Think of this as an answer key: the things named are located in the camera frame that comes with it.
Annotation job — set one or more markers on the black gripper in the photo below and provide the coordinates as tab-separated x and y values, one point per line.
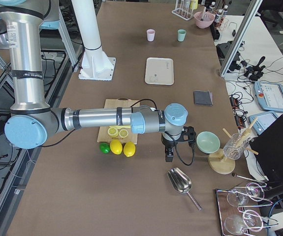
168	143

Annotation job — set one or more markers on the pink plastic cup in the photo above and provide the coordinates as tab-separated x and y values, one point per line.
150	35

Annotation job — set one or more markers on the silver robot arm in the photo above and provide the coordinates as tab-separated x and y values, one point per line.
33	120

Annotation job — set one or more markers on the cream rabbit tray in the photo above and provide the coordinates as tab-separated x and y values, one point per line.
159	71

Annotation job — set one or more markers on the wine glass rack tray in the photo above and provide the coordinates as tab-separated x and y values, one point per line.
238	210

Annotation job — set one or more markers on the metal scoop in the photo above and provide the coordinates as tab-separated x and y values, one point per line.
182	184

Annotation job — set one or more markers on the green bowl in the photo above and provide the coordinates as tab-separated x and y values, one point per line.
208	142

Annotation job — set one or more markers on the whole yellow lemon right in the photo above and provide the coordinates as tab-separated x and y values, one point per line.
129	149

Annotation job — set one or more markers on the whole yellow lemon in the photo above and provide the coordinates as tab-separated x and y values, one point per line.
116	146
129	149

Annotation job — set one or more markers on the lemon half right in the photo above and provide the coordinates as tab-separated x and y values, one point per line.
123	133

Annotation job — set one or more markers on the lemon half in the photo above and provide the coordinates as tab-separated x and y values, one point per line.
123	133
112	132

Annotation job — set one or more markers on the wooden mug tree stand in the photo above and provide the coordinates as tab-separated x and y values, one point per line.
223	165

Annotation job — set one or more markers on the whole yellow lemon left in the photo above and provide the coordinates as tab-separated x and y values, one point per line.
116	146

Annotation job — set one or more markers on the yellow plastic knife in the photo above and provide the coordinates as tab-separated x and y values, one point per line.
121	127

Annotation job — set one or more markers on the lemon half left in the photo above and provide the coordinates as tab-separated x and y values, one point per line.
112	132

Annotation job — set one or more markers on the grey folded cloth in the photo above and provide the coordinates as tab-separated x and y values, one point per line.
204	98

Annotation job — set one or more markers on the green lime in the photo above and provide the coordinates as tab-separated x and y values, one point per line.
104	148

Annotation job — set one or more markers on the wooden cutting board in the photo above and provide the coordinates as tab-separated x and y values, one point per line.
103	136

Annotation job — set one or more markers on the clear glass mug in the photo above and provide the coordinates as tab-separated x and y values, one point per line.
235	147

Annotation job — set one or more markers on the blue teach pendant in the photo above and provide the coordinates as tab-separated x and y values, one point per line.
269	96
264	120

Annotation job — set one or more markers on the black laptop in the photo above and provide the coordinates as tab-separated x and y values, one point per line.
269	146

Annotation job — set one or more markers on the green plastic cup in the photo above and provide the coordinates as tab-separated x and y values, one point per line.
181	33

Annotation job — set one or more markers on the pink bowl with ice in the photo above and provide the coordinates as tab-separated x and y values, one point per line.
208	19

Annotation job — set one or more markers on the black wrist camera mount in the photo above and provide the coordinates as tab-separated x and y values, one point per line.
188	134

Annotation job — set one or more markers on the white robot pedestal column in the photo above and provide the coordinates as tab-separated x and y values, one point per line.
96	65

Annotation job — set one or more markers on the white wire rack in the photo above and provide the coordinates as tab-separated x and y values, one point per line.
185	9

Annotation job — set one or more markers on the aluminium frame post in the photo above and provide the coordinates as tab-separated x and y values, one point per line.
247	19

